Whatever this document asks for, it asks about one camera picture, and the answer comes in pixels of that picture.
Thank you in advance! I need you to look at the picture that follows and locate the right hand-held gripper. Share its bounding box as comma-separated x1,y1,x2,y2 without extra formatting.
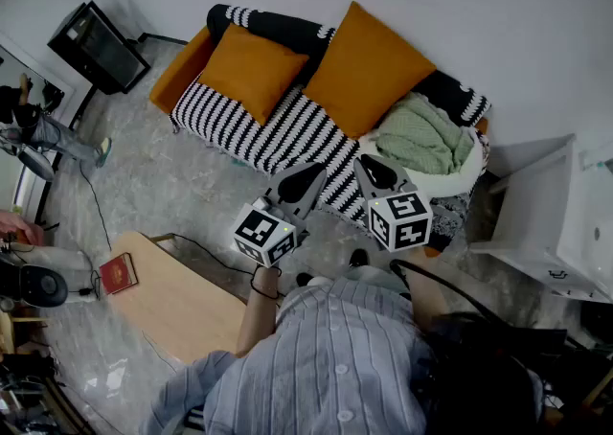
352,152,435,253

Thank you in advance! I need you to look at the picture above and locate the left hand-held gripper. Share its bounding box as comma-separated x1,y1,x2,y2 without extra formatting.
233,162,329,267

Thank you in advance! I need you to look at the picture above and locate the person's right forearm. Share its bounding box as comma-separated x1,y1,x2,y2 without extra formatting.
405,247,450,330

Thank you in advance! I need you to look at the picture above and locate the person's left forearm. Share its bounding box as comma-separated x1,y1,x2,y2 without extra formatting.
236,264,284,358

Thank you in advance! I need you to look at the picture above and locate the black white striped sofa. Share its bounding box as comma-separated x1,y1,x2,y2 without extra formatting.
148,2,492,258

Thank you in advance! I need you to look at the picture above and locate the green knitted blanket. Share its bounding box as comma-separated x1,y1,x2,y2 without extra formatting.
375,91,476,176

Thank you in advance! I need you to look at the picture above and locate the grey patterned blanket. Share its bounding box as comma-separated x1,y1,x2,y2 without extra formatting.
427,192,474,253

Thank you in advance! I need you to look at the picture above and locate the black wrist band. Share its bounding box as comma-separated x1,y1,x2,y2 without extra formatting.
250,263,283,301

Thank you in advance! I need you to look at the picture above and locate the white cabinet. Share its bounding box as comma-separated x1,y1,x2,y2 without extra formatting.
470,132,613,304

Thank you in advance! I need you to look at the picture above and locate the wooden table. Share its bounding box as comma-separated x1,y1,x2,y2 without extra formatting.
106,230,248,367

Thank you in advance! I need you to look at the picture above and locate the striped blue-grey shirt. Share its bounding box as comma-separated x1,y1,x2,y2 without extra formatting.
138,274,435,435

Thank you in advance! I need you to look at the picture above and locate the red book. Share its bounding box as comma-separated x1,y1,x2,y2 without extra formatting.
99,252,140,296

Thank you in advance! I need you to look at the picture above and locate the black television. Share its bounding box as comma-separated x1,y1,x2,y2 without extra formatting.
46,0,152,96

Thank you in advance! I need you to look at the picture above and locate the black round device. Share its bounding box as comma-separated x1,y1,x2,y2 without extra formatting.
0,263,70,309

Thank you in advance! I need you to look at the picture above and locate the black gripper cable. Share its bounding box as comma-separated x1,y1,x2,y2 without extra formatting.
170,233,256,277

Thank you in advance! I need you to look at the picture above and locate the thick black head cable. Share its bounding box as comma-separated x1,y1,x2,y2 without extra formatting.
388,258,509,330

